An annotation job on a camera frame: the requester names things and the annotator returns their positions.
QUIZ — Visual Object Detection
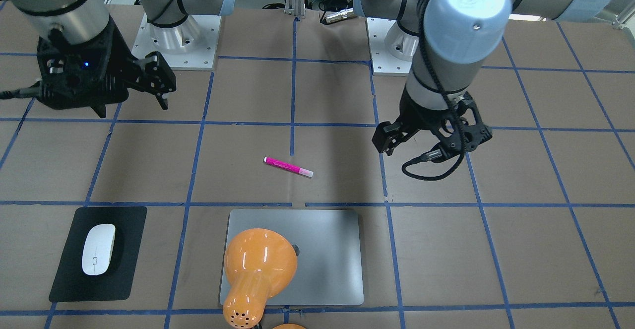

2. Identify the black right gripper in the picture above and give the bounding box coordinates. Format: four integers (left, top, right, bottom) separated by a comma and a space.
36, 19, 177, 118

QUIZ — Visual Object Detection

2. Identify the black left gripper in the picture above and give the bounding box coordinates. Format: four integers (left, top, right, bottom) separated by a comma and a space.
372, 91, 493, 163

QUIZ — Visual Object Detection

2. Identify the pink highlighter pen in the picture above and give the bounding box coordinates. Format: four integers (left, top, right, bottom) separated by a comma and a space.
263, 157, 315, 178

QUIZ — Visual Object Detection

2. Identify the white computer mouse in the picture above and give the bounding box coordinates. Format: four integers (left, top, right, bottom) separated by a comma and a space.
81, 223, 116, 275

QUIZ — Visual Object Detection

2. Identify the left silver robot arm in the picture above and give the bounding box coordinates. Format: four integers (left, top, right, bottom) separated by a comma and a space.
354, 0, 611, 163

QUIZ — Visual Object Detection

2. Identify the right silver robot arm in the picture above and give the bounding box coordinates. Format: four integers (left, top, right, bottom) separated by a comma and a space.
1, 0, 235, 118

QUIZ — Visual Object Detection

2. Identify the black mousepad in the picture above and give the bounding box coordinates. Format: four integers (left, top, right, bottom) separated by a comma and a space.
49, 206, 147, 303

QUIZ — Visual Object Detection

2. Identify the silver closed laptop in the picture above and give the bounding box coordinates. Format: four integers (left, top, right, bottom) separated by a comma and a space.
227, 208, 364, 307

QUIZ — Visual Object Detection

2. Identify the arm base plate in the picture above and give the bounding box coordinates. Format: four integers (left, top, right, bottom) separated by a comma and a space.
367, 18, 419, 76
131, 15, 222, 71

